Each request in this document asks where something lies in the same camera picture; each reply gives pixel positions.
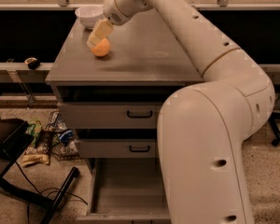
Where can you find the yellow snack bag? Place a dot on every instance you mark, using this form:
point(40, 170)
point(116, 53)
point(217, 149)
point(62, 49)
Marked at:
point(39, 153)

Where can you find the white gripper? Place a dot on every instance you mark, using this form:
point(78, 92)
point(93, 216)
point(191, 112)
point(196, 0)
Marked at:
point(112, 9)

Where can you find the grey open bottom drawer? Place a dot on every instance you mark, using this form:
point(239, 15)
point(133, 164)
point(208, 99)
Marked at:
point(126, 191)

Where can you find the white bowl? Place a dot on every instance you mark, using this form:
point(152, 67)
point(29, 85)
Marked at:
point(89, 15)

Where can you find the green snack bag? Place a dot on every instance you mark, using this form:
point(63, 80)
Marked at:
point(34, 129)

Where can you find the black chair seat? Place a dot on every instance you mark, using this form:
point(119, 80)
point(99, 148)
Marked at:
point(13, 141)

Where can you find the grey drawer cabinet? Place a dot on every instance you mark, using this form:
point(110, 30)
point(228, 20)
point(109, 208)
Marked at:
point(144, 67)

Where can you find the blue item in basket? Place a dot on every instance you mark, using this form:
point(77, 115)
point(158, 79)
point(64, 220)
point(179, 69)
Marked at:
point(66, 137)

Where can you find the orange fruit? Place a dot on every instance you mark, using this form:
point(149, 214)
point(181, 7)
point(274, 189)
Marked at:
point(102, 48)

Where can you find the black chair leg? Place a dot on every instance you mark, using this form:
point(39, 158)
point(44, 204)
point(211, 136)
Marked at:
point(50, 205)

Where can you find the grey middle drawer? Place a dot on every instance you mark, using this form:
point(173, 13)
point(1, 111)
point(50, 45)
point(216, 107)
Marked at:
point(116, 148)

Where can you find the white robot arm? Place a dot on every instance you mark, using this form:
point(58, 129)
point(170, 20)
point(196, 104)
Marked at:
point(201, 127)

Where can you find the grey top drawer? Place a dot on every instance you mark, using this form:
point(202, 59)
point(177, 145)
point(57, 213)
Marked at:
point(85, 116)

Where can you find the black tape measure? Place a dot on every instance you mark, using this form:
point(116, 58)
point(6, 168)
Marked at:
point(32, 63)

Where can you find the black wheeled stand base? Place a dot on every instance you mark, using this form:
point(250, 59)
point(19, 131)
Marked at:
point(274, 117)

